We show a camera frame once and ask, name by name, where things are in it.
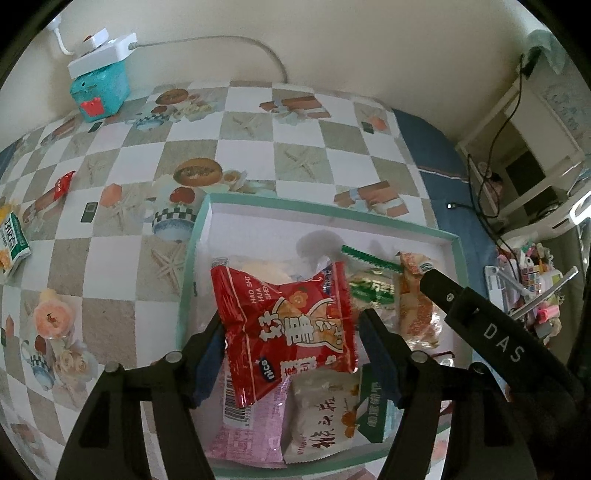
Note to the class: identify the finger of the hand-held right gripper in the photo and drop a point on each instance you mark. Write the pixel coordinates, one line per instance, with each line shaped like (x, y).
(441, 290)

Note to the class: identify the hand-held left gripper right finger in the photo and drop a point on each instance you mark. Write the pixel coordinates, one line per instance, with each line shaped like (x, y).
(381, 360)

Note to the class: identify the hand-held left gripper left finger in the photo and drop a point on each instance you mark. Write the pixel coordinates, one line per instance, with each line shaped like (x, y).
(207, 364)

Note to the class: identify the green striped snack packet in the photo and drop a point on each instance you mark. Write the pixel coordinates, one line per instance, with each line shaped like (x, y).
(374, 288)

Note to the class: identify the pink snack packet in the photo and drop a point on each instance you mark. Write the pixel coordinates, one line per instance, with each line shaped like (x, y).
(249, 434)

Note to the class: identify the white packet with orange print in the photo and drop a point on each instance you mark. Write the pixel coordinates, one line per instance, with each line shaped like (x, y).
(318, 415)

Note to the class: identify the large red snack packet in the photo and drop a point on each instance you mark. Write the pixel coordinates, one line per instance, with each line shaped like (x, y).
(286, 323)

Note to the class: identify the white tray with teal rim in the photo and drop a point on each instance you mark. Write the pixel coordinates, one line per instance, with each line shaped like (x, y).
(277, 226)

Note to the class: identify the colorful clutter pile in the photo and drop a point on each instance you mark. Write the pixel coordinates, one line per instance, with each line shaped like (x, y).
(531, 277)

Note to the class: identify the plain white snack packet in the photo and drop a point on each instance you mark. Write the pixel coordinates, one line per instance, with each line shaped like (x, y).
(272, 270)

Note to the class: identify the white shelf unit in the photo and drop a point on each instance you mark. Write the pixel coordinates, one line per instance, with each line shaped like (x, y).
(526, 115)

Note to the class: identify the small red snack packet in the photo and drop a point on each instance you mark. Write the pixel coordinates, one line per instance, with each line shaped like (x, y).
(62, 184)

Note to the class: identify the green white orange snack packet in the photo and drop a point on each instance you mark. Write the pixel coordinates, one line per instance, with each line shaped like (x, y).
(11, 240)

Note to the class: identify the teal cloth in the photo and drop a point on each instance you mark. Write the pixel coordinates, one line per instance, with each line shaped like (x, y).
(549, 46)

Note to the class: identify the teal box with red label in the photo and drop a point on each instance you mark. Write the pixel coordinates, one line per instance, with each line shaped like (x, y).
(99, 90)

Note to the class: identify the white power strip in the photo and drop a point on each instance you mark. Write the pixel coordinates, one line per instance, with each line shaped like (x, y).
(106, 55)

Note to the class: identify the white plug adapter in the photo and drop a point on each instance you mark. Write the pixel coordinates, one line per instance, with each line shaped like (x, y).
(97, 39)

